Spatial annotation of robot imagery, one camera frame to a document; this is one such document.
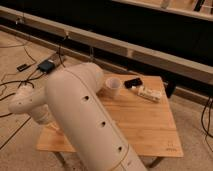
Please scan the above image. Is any black cable right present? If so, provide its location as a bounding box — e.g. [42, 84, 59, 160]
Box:
[200, 96, 213, 139]

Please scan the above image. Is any black floor cable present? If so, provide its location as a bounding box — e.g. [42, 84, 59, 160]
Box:
[0, 46, 48, 119]

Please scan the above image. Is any black box on floor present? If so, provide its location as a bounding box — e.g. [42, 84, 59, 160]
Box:
[38, 60, 55, 73]

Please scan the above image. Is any wooden table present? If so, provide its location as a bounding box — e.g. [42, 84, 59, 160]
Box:
[35, 73, 185, 169]

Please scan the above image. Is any white power strip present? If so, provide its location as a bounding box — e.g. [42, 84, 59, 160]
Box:
[131, 86, 162, 103]

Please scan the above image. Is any white paper cup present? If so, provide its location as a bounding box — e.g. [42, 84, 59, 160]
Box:
[105, 77, 121, 98]

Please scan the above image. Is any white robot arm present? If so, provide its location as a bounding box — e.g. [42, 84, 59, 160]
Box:
[9, 63, 147, 171]

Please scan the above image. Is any small black device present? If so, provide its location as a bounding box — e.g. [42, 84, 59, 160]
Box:
[17, 63, 30, 72]

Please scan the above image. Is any black phone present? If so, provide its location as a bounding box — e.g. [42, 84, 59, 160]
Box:
[124, 78, 143, 89]

